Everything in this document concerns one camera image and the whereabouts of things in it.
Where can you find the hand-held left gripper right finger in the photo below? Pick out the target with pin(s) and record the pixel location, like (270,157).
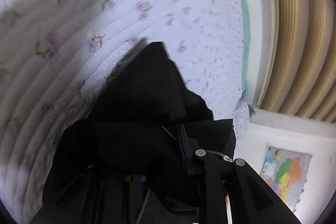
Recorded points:
(218,187)

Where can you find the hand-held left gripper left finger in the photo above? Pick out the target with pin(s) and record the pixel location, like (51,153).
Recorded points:
(90,200)

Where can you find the black hooded jacket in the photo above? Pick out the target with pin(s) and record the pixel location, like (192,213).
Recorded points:
(147,108)

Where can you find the green blanket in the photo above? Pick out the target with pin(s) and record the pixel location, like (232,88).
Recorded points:
(242,16)

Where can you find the striped brown window blind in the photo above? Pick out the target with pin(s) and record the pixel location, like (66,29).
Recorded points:
(296,29)

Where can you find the floral purple bed sheet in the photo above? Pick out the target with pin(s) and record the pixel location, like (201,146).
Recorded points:
(157,3)

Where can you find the colourful wall map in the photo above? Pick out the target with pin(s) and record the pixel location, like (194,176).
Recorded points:
(286,176)

